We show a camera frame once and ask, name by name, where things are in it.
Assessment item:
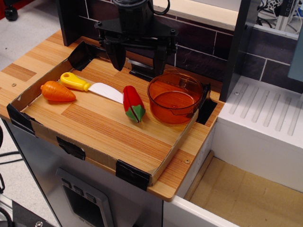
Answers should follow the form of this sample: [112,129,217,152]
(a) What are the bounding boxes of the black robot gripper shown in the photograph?
[95,0,178,76]

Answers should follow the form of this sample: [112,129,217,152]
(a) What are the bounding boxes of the yellow handled white toy knife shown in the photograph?
[60,72,123,104]

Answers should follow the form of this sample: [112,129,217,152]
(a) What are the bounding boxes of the transparent orange plastic pot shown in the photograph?
[147,70,204,124]

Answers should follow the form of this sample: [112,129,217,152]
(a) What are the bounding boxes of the red green toy pepper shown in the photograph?
[123,86,146,123]

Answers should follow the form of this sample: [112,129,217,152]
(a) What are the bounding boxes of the orange plastic toy carrot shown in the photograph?
[40,81,76,102]

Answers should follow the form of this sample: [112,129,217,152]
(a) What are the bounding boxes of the black office chair wheel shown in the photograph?
[3,0,18,21]

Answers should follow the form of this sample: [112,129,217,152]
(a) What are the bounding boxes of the grey toy oven front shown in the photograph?
[4,121,163,227]

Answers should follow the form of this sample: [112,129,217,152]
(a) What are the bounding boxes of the white toy sink unit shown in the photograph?
[163,77,303,227]

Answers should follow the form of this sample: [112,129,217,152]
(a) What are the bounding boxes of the dark grey right post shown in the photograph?
[220,0,261,102]

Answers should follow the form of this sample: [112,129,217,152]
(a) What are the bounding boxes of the white cables in background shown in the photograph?
[257,0,303,36]

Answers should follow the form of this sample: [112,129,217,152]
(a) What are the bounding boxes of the black cables on floor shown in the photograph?
[0,125,24,227]

